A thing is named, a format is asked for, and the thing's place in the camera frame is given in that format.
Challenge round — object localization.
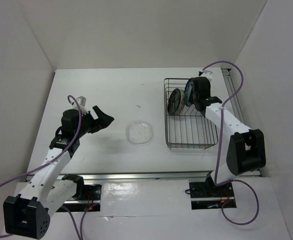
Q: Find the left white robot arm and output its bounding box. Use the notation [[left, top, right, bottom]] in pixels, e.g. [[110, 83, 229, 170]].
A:
[[3, 105, 114, 240]]

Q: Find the clear glass square plate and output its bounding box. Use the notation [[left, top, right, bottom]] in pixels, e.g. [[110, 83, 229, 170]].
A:
[[125, 120, 154, 146]]

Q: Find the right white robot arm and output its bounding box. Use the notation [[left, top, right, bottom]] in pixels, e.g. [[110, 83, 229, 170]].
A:
[[190, 76, 266, 196]]

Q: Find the smoky glass square plate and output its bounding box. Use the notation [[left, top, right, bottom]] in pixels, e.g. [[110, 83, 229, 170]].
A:
[[174, 89, 186, 116]]

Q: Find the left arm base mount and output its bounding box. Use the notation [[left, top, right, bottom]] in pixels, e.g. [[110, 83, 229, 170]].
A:
[[63, 183, 102, 212]]

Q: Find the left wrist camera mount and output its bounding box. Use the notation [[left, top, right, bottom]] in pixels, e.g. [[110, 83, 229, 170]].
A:
[[76, 96, 90, 115]]

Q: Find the grey wire dish rack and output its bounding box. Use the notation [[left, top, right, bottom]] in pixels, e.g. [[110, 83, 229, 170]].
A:
[[164, 78, 219, 150]]

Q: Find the black round plate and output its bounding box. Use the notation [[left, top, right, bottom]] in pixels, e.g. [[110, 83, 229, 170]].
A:
[[167, 88, 180, 116]]

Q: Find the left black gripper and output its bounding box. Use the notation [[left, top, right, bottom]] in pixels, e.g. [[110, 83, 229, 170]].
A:
[[74, 105, 114, 138]]

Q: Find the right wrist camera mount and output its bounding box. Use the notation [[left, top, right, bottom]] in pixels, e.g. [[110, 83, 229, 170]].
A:
[[198, 69, 213, 82]]

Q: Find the blue patterned round plate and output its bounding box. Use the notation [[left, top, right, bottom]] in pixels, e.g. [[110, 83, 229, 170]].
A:
[[184, 78, 194, 107]]

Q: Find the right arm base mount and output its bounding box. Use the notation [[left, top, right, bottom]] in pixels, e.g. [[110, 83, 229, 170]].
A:
[[184, 178, 237, 210]]

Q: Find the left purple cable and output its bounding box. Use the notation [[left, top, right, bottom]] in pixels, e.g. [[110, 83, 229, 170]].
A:
[[0, 94, 97, 240]]

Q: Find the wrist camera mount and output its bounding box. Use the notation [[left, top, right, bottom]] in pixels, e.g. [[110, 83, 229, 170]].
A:
[[76, 96, 90, 115], [198, 69, 213, 82]]

